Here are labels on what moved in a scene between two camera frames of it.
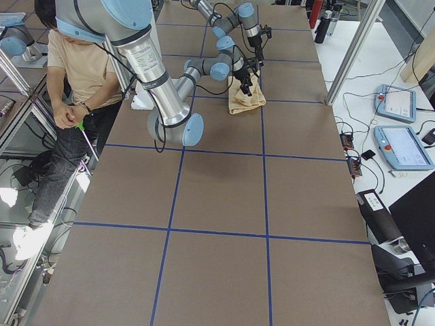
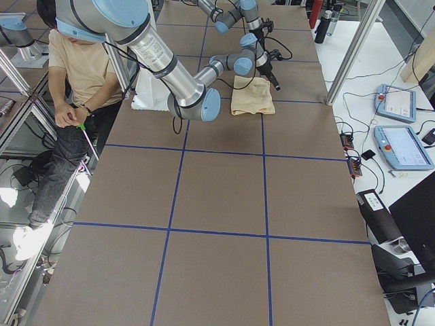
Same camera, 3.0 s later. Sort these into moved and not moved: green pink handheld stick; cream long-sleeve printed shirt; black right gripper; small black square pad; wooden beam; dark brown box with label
Moved: black right gripper; cream long-sleeve printed shirt
Not moved: dark brown box with label; green pink handheld stick; small black square pad; wooden beam
